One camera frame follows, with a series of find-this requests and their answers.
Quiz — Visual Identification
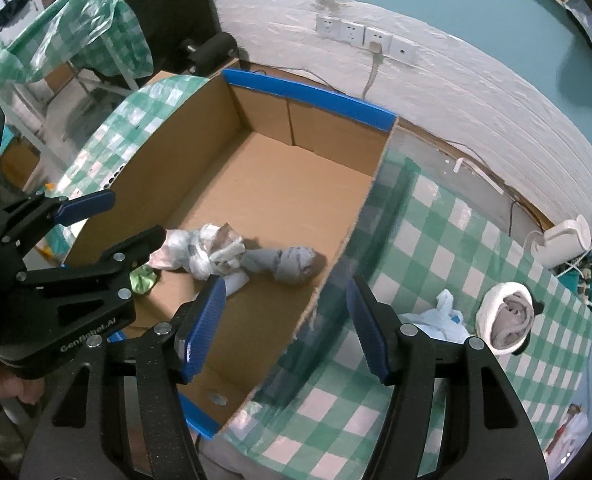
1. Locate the grey patterned cloth bundle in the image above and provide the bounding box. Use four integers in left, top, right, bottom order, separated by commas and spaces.
148, 222, 249, 281

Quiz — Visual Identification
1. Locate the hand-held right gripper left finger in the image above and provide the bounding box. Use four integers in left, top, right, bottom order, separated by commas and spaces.
18, 275, 227, 480

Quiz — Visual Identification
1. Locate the lime green cloth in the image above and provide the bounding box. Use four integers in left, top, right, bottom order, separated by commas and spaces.
130, 266, 157, 295

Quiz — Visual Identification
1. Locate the white fleece hat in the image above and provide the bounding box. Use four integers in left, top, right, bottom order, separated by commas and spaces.
476, 281, 535, 356

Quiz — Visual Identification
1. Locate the white and blue plastic bag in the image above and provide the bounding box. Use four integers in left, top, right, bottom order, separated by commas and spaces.
401, 289, 469, 346

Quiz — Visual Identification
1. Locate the black hanging clothing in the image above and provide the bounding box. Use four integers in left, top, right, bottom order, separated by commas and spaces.
121, 0, 221, 76

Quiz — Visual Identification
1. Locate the black umbrella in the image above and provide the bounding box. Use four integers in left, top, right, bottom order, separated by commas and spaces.
0, 0, 32, 28

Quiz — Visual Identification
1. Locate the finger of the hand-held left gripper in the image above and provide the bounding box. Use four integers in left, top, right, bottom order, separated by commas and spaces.
0, 191, 117, 246
18, 225, 167, 301

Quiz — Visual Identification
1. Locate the white wall socket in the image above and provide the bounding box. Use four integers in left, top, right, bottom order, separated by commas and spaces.
340, 19, 365, 45
364, 26, 393, 53
316, 14, 341, 38
390, 34, 419, 65

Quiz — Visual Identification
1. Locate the grey sock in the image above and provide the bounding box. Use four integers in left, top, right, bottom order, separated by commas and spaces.
221, 245, 327, 298

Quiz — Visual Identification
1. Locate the white plastic strip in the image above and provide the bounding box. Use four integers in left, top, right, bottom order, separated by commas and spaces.
453, 157, 504, 193

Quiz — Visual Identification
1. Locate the blue cardboard box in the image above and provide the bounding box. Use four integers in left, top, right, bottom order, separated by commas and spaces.
61, 69, 399, 438

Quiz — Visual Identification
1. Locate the person's left hand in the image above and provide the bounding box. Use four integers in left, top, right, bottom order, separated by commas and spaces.
0, 366, 44, 405

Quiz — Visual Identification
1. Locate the black cylinder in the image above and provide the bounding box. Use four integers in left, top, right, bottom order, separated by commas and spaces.
178, 32, 239, 73

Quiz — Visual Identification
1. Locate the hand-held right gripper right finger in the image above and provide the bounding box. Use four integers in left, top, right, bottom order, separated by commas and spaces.
346, 275, 551, 480

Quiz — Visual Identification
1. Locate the green checkered tablecloth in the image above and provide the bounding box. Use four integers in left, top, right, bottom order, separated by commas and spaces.
56, 72, 592, 480

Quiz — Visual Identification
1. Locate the grey plug cable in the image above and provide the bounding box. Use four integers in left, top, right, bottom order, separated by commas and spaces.
361, 42, 384, 101

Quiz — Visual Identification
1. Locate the black plush cloth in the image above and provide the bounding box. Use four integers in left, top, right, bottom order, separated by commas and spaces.
513, 300, 544, 356

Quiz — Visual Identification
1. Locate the green checkered plastic sheet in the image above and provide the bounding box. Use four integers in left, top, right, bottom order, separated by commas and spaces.
0, 0, 154, 106

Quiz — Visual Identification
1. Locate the white electric kettle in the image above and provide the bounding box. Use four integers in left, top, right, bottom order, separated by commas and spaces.
523, 215, 591, 268

